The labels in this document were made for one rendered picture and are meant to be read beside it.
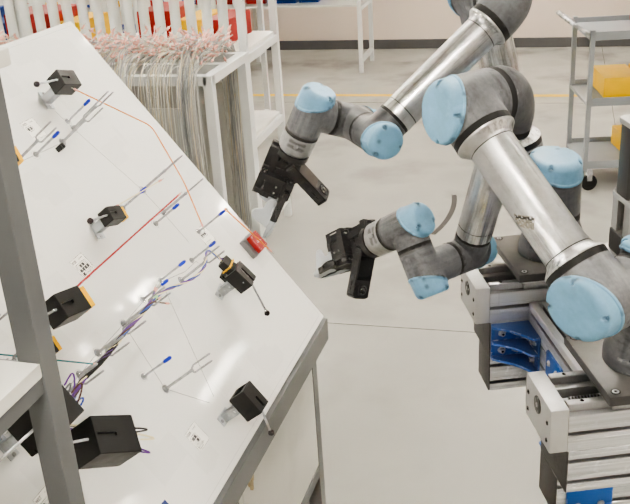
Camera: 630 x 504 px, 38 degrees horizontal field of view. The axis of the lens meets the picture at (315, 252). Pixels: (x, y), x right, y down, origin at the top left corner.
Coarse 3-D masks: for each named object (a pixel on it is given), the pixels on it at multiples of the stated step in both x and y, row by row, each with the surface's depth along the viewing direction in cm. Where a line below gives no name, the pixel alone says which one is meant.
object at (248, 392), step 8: (248, 384) 193; (240, 392) 191; (248, 392) 192; (256, 392) 194; (232, 400) 192; (240, 400) 191; (248, 400) 191; (256, 400) 192; (264, 400) 194; (224, 408) 198; (232, 408) 194; (240, 408) 192; (248, 408) 192; (256, 408) 191; (224, 416) 196; (232, 416) 195; (248, 416) 192; (256, 416) 192; (264, 416) 194; (224, 424) 196; (272, 432) 195
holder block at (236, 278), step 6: (240, 264) 217; (234, 270) 215; (240, 270) 216; (246, 270) 218; (228, 276) 216; (234, 276) 215; (240, 276) 215; (246, 276) 216; (252, 276) 218; (234, 282) 216; (240, 282) 216; (246, 282) 216; (252, 282) 217; (240, 288) 217; (246, 288) 217
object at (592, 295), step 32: (448, 96) 160; (480, 96) 161; (512, 96) 165; (448, 128) 161; (480, 128) 159; (512, 128) 163; (480, 160) 161; (512, 160) 157; (512, 192) 157; (544, 192) 155; (544, 224) 153; (576, 224) 154; (544, 256) 154; (576, 256) 149; (608, 256) 150; (576, 288) 146; (608, 288) 146; (576, 320) 149; (608, 320) 145
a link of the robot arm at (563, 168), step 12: (540, 156) 201; (552, 156) 201; (564, 156) 201; (576, 156) 201; (540, 168) 199; (552, 168) 198; (564, 168) 197; (576, 168) 198; (552, 180) 198; (564, 180) 198; (576, 180) 199; (564, 192) 199; (576, 192) 200; (576, 204) 202
